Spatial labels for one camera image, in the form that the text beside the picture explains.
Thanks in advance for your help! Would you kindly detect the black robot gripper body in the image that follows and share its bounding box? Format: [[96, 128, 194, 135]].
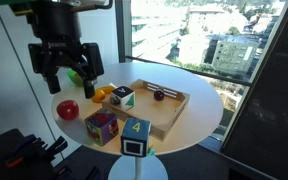
[[27, 0, 104, 78]]

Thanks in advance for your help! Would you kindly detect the colourful soft fabric cube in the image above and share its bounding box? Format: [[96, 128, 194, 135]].
[[84, 109, 119, 146]]

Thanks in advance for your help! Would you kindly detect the green plastic bowl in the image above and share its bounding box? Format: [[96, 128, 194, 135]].
[[67, 69, 83, 87]]

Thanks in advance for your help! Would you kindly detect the orange toy fruit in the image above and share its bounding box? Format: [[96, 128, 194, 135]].
[[92, 90, 106, 103]]

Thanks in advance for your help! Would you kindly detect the yellow toy banana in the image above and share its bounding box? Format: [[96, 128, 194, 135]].
[[96, 86, 115, 94]]

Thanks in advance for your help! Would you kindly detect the red toy apple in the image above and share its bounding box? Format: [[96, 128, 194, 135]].
[[56, 100, 79, 120]]

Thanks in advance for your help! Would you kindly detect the black white green soft cube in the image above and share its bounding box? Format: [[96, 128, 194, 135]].
[[110, 86, 135, 110]]

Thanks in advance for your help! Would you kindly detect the round white table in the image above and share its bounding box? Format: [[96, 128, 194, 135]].
[[52, 63, 223, 180]]

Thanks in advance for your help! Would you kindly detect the blue soft cube number four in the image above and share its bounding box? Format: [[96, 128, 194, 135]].
[[121, 118, 151, 157]]

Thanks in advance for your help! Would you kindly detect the dark red plum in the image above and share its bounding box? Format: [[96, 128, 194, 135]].
[[154, 90, 165, 101]]

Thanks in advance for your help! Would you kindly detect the wooden tray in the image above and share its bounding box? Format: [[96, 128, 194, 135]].
[[102, 80, 190, 141]]

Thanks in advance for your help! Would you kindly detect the black clamp tool pile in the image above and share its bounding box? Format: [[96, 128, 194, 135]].
[[0, 128, 102, 180]]

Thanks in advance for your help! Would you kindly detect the black monitor panel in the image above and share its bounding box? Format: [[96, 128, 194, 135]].
[[223, 11, 288, 180]]

